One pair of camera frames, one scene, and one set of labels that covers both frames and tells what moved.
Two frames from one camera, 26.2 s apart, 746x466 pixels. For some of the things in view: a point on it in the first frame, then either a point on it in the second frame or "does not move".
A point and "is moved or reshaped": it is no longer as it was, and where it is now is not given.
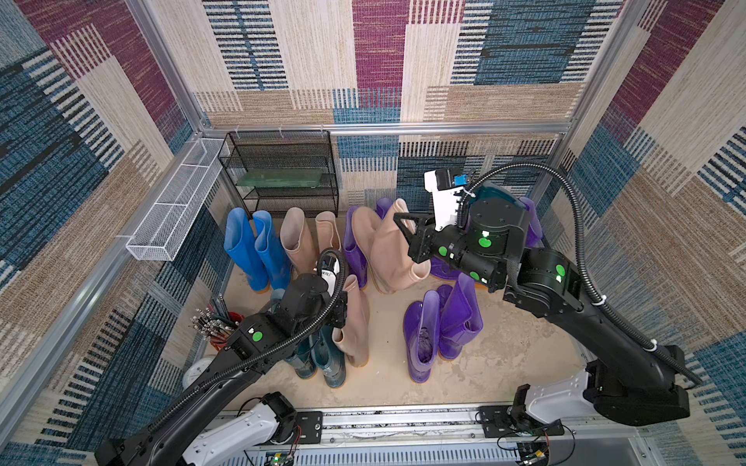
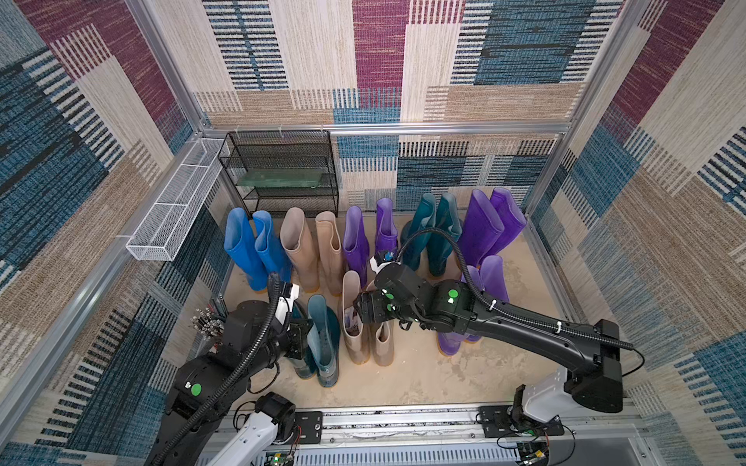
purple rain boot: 443,269 is moved or reshaped
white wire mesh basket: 170,217 does not move
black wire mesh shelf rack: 283,173 does not move
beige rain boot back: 354,339 is moved or reshaped
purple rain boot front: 421,321 is moved or reshaped
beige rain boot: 292,236 does not move
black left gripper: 339,320 to 299,334
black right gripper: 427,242 to 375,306
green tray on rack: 282,178 does not move
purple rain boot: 535,232 is moved or reshaped
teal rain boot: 303,361 does not move
